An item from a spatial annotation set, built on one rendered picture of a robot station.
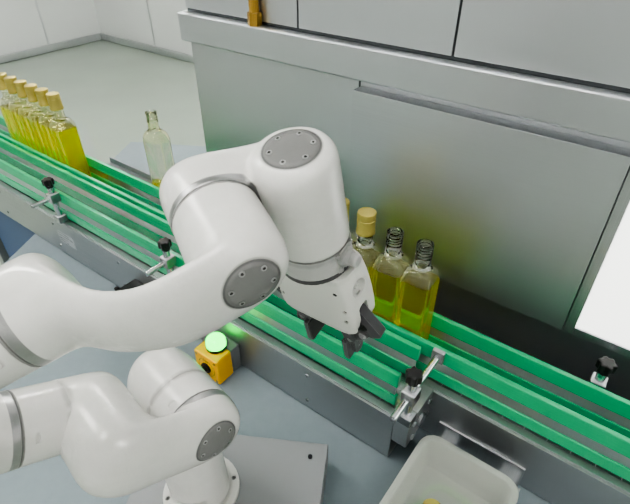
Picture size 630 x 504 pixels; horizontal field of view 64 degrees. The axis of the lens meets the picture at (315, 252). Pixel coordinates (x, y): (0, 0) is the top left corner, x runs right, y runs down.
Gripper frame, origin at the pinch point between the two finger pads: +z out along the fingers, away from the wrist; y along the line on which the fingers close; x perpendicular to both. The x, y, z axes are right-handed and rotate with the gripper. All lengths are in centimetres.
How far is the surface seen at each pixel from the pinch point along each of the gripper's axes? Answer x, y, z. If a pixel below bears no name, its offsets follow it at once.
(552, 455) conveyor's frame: -13.4, -29.2, 35.7
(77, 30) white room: -292, 577, 190
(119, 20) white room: -323, 531, 187
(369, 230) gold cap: -26.3, 10.7, 12.8
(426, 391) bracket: -13.1, -7.0, 34.7
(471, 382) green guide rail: -17.3, -13.5, 32.0
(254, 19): -49, 48, -10
